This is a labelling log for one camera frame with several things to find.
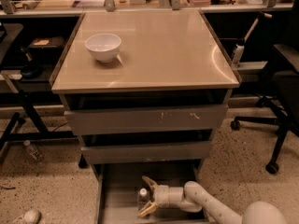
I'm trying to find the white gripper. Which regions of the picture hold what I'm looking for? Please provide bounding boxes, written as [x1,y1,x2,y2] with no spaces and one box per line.
[137,175,169,217]

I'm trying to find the plastic bottle with white cap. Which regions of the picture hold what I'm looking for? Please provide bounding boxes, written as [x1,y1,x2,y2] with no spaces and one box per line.
[137,188,150,210]

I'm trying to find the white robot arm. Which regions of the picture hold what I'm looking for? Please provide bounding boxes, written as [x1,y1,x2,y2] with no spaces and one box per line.
[138,176,288,224]

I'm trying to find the grey open bottom drawer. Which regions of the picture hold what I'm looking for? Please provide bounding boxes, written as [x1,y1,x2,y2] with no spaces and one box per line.
[95,161,208,224]

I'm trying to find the grey middle drawer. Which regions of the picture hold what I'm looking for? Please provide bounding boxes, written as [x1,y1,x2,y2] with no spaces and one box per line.
[81,141,212,164]

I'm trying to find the grey top drawer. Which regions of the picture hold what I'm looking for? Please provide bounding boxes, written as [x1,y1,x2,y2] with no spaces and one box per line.
[64,105,228,135]

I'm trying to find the grey drawer cabinet with counter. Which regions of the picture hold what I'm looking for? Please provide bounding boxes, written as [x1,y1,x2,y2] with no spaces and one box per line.
[49,8,243,224]

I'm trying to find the plastic bottle on floor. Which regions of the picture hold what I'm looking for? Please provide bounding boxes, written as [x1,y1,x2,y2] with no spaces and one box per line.
[23,140,43,161]

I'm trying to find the white spray bottle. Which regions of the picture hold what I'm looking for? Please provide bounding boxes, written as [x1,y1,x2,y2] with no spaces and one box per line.
[232,39,245,66]

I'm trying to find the white sneaker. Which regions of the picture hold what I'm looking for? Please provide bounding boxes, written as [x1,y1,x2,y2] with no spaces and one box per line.
[12,209,41,224]

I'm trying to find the white ceramic bowl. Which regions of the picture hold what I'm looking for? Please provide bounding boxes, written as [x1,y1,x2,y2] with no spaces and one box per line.
[85,34,121,63]

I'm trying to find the black office chair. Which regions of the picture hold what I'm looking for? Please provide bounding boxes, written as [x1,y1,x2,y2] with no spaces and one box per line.
[231,0,299,175]

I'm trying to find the black joystick device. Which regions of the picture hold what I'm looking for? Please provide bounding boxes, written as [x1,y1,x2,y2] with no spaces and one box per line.
[21,47,43,79]

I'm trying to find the black box on shelf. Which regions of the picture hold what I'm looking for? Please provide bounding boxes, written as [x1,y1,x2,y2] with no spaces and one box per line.
[28,36,65,61]

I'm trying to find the black desk frame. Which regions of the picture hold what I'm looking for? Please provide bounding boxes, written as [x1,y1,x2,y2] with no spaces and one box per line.
[0,22,78,168]

